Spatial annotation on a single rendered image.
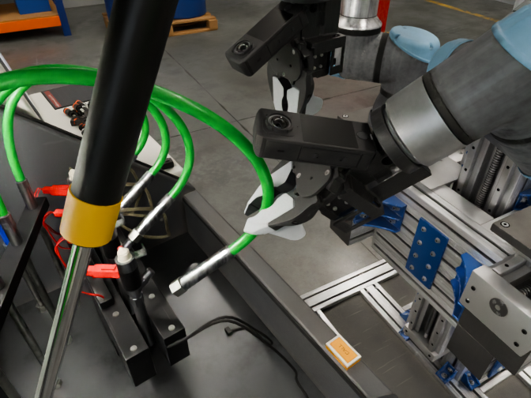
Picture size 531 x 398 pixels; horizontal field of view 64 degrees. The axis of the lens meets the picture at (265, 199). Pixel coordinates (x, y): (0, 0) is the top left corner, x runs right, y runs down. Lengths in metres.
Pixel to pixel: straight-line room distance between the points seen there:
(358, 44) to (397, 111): 0.66
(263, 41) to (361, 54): 0.52
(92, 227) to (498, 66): 0.31
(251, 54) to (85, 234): 0.42
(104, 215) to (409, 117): 0.29
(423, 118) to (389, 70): 0.67
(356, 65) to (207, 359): 0.73
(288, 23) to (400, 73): 0.52
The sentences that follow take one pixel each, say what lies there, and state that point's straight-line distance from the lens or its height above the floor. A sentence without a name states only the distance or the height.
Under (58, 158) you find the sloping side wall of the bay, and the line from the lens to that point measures 0.88.
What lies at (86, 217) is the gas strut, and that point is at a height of 1.47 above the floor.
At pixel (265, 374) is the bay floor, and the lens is 0.84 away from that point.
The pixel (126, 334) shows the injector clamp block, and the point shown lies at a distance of 0.74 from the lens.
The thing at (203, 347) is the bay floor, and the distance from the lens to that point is 0.88.
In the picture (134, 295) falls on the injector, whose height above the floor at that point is 1.06.
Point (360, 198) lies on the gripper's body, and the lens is 0.44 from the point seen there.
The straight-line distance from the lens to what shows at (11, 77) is 0.41.
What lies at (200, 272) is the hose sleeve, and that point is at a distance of 0.54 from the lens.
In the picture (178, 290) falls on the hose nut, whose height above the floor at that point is 1.14.
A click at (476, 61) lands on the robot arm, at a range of 0.39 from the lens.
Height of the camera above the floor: 1.56
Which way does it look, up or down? 38 degrees down
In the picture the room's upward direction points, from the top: straight up
